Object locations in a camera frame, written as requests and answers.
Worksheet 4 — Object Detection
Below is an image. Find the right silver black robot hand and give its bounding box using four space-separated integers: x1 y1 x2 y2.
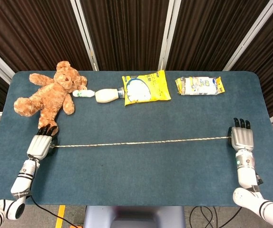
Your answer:
227 117 255 152

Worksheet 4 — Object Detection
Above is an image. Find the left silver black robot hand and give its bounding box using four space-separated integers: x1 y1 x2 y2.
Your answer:
26 123 59 160

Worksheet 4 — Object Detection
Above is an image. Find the beige twisted rope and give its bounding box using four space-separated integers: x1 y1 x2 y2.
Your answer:
52 135 232 148

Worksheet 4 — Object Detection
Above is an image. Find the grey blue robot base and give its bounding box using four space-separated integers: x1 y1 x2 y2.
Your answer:
83 205 185 228

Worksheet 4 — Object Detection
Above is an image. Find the brown plush teddy bear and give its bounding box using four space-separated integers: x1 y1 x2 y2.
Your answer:
13 60 88 133

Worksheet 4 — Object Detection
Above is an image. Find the clear pack with yellow ends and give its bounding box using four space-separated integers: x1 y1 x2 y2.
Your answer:
175 76 225 96

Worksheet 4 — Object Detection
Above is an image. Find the small white green bottle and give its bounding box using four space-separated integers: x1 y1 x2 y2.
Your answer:
72 89 96 98

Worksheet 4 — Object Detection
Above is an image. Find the yellow floor tape strip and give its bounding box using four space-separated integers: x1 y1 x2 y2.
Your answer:
55 205 66 228

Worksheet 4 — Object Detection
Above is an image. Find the cream white plastic bottle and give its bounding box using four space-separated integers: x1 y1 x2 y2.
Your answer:
94 87 125 104

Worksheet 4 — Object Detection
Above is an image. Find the yellow snack bag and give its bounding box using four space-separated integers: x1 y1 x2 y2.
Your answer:
121 70 172 107

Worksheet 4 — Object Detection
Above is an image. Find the teal felt table cover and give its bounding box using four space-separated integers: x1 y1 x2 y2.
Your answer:
0 70 273 207

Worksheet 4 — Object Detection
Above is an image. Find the black floor cable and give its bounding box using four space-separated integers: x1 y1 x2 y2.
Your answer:
189 206 243 228
28 153 80 228

